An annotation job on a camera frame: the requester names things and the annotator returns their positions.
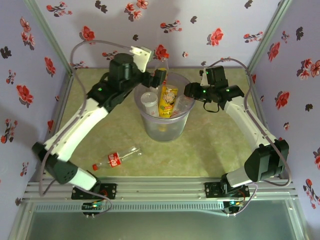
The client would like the wide white cap clear bottle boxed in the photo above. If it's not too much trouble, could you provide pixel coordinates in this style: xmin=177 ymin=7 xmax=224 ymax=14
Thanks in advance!
xmin=139 ymin=91 xmax=160 ymax=118

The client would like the aluminium frame post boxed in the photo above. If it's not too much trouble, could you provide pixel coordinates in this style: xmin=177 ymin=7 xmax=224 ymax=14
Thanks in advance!
xmin=245 ymin=0 xmax=294 ymax=75
xmin=24 ymin=0 xmax=75 ymax=75

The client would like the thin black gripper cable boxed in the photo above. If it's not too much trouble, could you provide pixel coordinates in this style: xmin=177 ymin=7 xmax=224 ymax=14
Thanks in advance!
xmin=202 ymin=99 xmax=221 ymax=114

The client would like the grey right arm cable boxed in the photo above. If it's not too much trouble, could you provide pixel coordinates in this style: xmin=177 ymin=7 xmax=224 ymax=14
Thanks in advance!
xmin=206 ymin=57 xmax=292 ymax=187

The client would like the yellow plastic bottle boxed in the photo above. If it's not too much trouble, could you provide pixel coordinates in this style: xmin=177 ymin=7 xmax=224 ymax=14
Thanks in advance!
xmin=157 ymin=84 xmax=180 ymax=119

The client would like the small circuit board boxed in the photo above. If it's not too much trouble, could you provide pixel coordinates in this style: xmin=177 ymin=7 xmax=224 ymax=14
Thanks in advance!
xmin=82 ymin=201 xmax=106 ymax=211
xmin=223 ymin=199 xmax=245 ymax=208

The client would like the slotted grey cable duct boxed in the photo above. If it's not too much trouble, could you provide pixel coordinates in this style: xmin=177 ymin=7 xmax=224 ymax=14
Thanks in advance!
xmin=33 ymin=203 xmax=226 ymax=213

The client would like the aluminium mounting rail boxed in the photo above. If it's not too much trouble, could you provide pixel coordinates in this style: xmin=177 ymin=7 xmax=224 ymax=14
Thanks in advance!
xmin=23 ymin=176 xmax=299 ymax=205

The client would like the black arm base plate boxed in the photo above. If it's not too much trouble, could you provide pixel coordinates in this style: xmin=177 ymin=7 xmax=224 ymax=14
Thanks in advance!
xmin=71 ymin=183 xmax=118 ymax=201
xmin=204 ymin=181 xmax=251 ymax=200

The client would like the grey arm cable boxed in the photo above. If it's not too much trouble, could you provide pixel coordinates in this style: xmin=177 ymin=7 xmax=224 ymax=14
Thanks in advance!
xmin=38 ymin=39 xmax=133 ymax=197
xmin=206 ymin=57 xmax=292 ymax=187

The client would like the aluminium frame leg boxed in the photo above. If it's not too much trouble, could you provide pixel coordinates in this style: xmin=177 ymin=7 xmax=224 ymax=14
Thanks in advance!
xmin=7 ymin=202 xmax=35 ymax=240
xmin=287 ymin=197 xmax=313 ymax=240

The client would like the grey left arm cable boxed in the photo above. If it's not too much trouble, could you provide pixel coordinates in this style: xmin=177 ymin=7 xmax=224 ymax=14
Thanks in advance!
xmin=38 ymin=39 xmax=133 ymax=197

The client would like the translucent plastic bin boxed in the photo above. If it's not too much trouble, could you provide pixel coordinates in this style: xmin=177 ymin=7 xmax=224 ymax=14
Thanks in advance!
xmin=133 ymin=72 xmax=197 ymax=143

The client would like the aluminium side rail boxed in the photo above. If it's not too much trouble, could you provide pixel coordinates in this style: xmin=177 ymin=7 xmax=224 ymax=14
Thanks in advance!
xmin=245 ymin=67 xmax=285 ymax=180
xmin=27 ymin=69 xmax=76 ymax=185

